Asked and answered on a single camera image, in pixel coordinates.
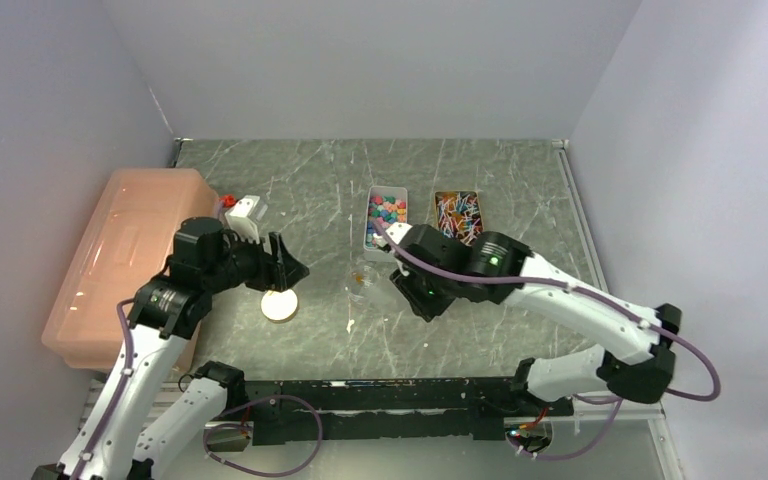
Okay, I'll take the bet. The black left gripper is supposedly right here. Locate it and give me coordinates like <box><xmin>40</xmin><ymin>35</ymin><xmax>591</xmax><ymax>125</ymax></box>
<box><xmin>205</xmin><ymin>226</ymin><xmax>309</xmax><ymax>293</ymax></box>

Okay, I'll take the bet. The white tin of pastel candies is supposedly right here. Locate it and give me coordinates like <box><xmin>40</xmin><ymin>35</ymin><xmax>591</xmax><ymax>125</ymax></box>
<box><xmin>363</xmin><ymin>186</ymin><xmax>408</xmax><ymax>262</ymax></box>

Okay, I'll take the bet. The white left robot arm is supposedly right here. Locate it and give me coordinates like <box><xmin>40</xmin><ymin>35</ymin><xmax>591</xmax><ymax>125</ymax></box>
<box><xmin>38</xmin><ymin>217</ymin><xmax>310</xmax><ymax>479</ymax></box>

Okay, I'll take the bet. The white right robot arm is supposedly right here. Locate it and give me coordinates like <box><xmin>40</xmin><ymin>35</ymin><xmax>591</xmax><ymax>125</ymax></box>
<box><xmin>373</xmin><ymin>223</ymin><xmax>681</xmax><ymax>415</ymax></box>

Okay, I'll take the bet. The gold round lid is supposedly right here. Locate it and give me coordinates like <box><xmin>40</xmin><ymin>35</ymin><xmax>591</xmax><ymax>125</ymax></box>
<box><xmin>260</xmin><ymin>289</ymin><xmax>299</xmax><ymax>323</ymax></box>

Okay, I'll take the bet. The clear plastic cup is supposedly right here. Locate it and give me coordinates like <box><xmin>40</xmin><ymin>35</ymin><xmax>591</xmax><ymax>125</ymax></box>
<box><xmin>345</xmin><ymin>262</ymin><xmax>384</xmax><ymax>304</ymax></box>

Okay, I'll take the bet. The gold tin of lollipops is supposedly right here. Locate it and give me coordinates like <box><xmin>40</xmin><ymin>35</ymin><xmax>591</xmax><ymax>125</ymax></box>
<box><xmin>433</xmin><ymin>190</ymin><xmax>485</xmax><ymax>246</ymax></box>

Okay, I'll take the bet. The orange translucent storage box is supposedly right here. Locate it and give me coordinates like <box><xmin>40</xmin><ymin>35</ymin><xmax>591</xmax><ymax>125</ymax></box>
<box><xmin>41</xmin><ymin>168</ymin><xmax>219</xmax><ymax>372</ymax></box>

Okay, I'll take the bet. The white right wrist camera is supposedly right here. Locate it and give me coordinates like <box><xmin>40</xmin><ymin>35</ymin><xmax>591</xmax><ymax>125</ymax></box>
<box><xmin>373</xmin><ymin>222</ymin><xmax>412</xmax><ymax>252</ymax></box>

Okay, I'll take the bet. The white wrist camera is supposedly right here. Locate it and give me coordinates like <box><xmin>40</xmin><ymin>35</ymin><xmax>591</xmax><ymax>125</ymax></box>
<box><xmin>373</xmin><ymin>222</ymin><xmax>412</xmax><ymax>252</ymax></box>
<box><xmin>219</xmin><ymin>195</ymin><xmax>267</xmax><ymax>244</ymax></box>

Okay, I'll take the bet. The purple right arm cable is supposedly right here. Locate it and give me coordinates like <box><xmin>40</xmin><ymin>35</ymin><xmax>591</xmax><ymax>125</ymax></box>
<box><xmin>370</xmin><ymin>218</ymin><xmax>723</xmax><ymax>463</ymax></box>

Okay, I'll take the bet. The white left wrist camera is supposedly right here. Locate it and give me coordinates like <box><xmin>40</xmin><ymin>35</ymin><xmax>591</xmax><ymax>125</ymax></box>
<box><xmin>219</xmin><ymin>195</ymin><xmax>267</xmax><ymax>244</ymax></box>

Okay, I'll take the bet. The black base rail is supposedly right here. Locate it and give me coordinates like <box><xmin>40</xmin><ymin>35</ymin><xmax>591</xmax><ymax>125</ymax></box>
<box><xmin>211</xmin><ymin>377</ymin><xmax>574</xmax><ymax>446</ymax></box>

